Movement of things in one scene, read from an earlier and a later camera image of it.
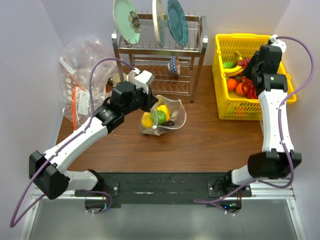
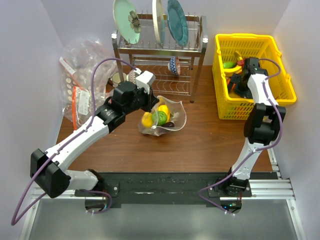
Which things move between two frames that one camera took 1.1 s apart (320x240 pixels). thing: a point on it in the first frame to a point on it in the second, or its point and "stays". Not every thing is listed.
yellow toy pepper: (164, 108) stays
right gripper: (248, 70) to (235, 79)
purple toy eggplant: (169, 123) stays
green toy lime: (158, 117) stays
